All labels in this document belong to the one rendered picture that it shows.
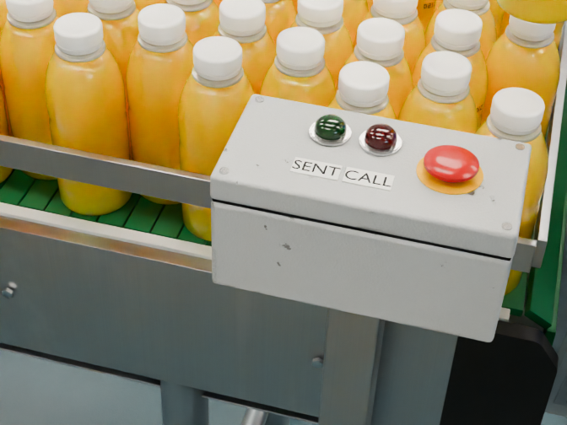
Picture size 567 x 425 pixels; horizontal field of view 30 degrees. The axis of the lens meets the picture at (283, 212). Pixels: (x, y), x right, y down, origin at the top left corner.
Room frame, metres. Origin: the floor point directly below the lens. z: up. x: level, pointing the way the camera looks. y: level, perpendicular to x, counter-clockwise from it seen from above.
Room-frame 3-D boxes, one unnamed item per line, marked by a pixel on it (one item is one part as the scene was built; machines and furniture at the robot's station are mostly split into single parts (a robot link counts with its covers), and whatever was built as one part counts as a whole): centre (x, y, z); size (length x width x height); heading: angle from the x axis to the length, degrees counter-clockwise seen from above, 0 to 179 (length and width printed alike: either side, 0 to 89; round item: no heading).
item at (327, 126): (0.58, -0.03, 1.11); 0.02 x 0.02 x 0.01
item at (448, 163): (0.54, -0.11, 1.11); 0.04 x 0.04 x 0.01
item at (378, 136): (0.57, -0.06, 1.11); 0.02 x 0.02 x 0.01
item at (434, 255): (0.55, -0.06, 1.05); 0.20 x 0.10 x 0.10; 77
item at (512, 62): (0.79, -0.20, 0.98); 0.07 x 0.07 x 0.17
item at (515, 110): (0.65, -0.17, 1.07); 0.04 x 0.04 x 0.02
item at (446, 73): (0.70, -0.12, 1.07); 0.04 x 0.04 x 0.02
